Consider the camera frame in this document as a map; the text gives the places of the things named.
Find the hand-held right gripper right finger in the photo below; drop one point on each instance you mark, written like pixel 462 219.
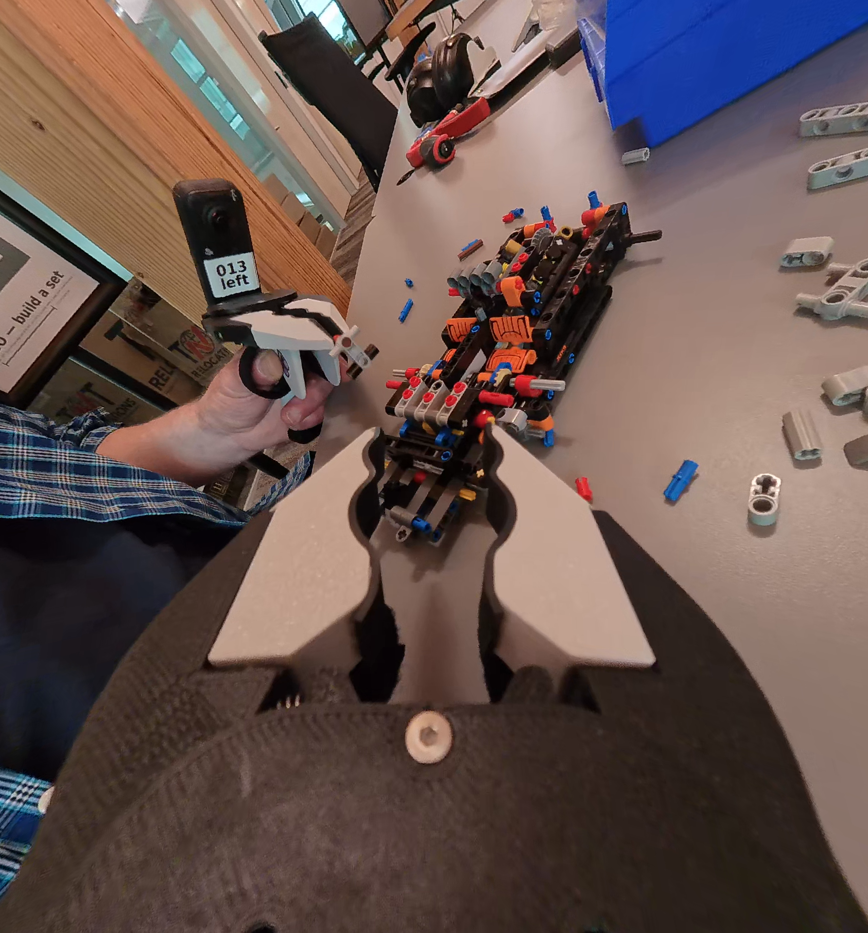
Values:
pixel 565 576

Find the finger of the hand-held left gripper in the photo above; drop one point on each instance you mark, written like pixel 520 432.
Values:
pixel 324 307
pixel 281 332

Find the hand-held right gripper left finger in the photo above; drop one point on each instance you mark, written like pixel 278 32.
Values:
pixel 295 576

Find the grey cross lego connector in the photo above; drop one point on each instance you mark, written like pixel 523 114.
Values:
pixel 350 346

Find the small black lego subassembly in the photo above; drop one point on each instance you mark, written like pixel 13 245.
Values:
pixel 419 495

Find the large lego chassis assembly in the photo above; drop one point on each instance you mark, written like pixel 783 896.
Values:
pixel 543 306

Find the person's left forearm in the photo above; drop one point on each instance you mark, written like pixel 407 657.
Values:
pixel 55 459

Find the thick blue lego pin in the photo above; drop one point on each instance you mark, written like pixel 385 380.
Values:
pixel 680 479

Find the brown lego piece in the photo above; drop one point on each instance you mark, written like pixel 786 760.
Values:
pixel 470 248

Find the grey double-hole lego connector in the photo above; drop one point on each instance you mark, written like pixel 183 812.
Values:
pixel 763 503

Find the grey lego tube piece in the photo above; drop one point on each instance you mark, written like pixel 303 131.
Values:
pixel 802 436

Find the small pale grey lego piece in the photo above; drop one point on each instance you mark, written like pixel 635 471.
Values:
pixel 634 156

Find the grey bent lego piece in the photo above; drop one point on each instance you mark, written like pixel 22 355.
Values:
pixel 853 380

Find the short grey lego connector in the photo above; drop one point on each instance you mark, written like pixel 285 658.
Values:
pixel 806 248

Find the long grey lego beam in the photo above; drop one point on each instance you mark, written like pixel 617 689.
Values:
pixel 853 166
pixel 849 119

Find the person's left hand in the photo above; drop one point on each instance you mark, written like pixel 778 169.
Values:
pixel 237 423

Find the printed cardboard box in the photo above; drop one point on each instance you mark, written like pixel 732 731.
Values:
pixel 201 357
pixel 106 397

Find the black chair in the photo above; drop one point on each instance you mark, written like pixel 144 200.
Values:
pixel 332 87

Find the framed white poster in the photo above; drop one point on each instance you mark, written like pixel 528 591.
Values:
pixel 26 306

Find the red and black cutter tool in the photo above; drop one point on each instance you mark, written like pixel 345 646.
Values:
pixel 463 120

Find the black rounded object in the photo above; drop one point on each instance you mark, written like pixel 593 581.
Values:
pixel 448 69

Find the plaid shirt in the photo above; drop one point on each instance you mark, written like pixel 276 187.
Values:
pixel 4 838

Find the blue plastic bin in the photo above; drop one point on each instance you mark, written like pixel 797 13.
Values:
pixel 733 58

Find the grey cross-shaped lego frame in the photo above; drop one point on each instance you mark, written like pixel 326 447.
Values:
pixel 853 288

